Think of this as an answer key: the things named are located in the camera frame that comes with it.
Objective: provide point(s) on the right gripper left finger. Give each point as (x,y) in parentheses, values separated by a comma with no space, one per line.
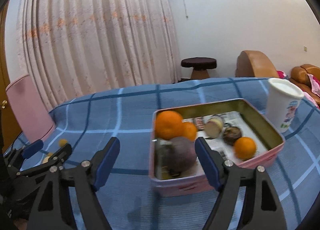
(52,207)

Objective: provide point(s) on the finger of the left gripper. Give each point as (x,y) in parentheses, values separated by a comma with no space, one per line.
(57,159)
(16,157)

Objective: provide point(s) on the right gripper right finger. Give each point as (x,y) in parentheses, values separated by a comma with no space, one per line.
(261,207)

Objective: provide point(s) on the large orange mandarin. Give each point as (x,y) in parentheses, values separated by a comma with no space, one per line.
(168,125)

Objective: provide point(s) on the small yellow fruit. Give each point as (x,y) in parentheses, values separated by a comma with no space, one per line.
(62,142)

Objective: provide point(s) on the wooden door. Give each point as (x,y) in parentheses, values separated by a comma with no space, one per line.
(10,128)

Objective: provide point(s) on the pink cylindrical appliance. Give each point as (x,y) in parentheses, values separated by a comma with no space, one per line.
(29,109)

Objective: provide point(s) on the orange mandarin right tin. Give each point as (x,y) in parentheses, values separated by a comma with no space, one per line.
(245,148)

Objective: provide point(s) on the pink metal tin box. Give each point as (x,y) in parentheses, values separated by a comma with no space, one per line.
(234,112)

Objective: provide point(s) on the dark passion fruit in tin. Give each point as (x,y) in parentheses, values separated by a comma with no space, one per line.
(231,135)

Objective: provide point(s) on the cut fruit half in tin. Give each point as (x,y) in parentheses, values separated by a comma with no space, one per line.
(214,126)

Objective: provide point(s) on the small orange in tin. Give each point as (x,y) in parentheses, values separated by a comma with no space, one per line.
(189,131)

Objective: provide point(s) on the white paper cup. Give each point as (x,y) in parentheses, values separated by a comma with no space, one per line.
(283,100)

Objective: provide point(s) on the pink floral curtain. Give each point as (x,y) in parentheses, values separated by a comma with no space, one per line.
(72,48)

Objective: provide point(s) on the brown leather sofa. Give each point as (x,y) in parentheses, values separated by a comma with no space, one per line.
(299,77)

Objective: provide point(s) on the brown leather armchair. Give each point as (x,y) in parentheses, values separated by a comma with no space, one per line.
(254,64)

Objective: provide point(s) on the dark round stool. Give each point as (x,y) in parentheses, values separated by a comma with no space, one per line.
(200,66)

